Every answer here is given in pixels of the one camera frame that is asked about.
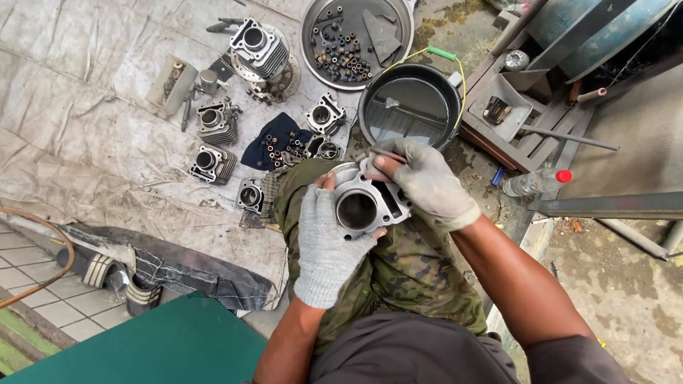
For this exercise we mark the grey finned cylinder block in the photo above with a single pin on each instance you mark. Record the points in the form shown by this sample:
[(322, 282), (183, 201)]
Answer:
[(249, 196), (217, 123), (325, 114), (326, 149), (212, 165)]

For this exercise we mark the wooden pallet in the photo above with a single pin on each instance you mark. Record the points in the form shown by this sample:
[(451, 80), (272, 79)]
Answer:
[(555, 120)]

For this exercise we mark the round metal cap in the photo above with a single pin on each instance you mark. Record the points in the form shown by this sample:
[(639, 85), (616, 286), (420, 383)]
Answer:
[(516, 60)]

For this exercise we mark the person's left hand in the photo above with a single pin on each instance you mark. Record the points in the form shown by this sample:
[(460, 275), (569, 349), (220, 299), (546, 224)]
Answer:
[(320, 240)]

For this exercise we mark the grey tarpaulin sheet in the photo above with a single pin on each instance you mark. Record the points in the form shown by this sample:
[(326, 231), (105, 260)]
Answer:
[(80, 106)]

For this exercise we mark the person's grey shirt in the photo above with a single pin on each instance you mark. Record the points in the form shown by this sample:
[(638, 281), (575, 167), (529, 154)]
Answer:
[(405, 352)]

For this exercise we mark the dark blue cloth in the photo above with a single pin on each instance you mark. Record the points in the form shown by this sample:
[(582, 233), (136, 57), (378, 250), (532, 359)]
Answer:
[(261, 146)]

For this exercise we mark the grey plastic tray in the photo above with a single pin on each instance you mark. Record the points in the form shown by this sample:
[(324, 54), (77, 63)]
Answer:
[(512, 114)]

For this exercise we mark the large finned engine cylinder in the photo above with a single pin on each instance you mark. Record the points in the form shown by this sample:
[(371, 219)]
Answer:
[(261, 48)]

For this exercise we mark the round metal hub plate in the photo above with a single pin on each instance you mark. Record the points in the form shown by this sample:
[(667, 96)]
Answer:
[(285, 82)]

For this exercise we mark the small black cardboard box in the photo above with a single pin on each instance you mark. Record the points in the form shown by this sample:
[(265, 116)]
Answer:
[(497, 110)]

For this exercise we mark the green board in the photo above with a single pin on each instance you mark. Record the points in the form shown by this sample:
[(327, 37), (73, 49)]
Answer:
[(160, 346)]

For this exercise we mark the blue metal drum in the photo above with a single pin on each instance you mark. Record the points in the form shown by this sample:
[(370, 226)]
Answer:
[(597, 32)]

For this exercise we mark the grey gasket sheet piece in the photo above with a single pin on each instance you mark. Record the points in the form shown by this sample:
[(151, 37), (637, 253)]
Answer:
[(381, 34)]

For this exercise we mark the checked cloth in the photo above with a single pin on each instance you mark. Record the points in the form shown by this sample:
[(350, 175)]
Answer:
[(269, 192)]

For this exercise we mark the beige plastic container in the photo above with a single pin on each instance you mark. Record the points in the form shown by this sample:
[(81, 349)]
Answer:
[(179, 85)]

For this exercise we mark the thin metal rod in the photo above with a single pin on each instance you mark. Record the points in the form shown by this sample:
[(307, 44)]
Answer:
[(571, 137)]

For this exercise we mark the grey metal pipe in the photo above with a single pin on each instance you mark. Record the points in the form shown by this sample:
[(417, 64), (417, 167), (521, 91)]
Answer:
[(517, 26)]

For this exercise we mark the black striped sandal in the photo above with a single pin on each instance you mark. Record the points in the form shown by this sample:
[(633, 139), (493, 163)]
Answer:
[(96, 269), (143, 296)]

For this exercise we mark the round metal tray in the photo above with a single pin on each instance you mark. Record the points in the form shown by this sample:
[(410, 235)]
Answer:
[(395, 32)]

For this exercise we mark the dark denim cloth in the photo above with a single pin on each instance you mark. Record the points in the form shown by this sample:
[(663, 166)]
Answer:
[(203, 272)]

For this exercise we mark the silver engine cylinder block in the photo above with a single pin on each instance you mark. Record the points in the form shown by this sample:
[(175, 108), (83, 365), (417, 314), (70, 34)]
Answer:
[(368, 205)]

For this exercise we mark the grey metal frame tube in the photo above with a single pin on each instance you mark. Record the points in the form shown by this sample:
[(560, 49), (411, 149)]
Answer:
[(635, 240)]

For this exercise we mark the person's right hand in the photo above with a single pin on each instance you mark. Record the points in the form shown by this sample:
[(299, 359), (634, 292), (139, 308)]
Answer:
[(432, 181)]

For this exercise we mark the pile of nuts and bushings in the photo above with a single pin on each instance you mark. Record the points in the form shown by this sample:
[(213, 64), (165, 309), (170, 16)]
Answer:
[(341, 56)]

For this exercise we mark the blue lighter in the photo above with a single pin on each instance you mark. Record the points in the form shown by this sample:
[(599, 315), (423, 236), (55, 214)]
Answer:
[(498, 176)]

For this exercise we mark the clear bottle with red cap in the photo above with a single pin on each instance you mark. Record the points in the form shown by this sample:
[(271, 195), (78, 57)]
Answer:
[(533, 182)]

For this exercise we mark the heap of small brass bushings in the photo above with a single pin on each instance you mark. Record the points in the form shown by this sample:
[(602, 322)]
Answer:
[(285, 149)]

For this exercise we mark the small metal piston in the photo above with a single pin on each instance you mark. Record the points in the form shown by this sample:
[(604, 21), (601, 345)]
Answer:
[(208, 81)]

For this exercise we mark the person's camouflage trousers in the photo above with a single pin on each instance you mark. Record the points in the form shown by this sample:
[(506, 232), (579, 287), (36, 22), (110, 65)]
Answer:
[(411, 272)]

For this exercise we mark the metal angle bar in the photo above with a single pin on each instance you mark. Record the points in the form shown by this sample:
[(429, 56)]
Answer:
[(613, 205)]

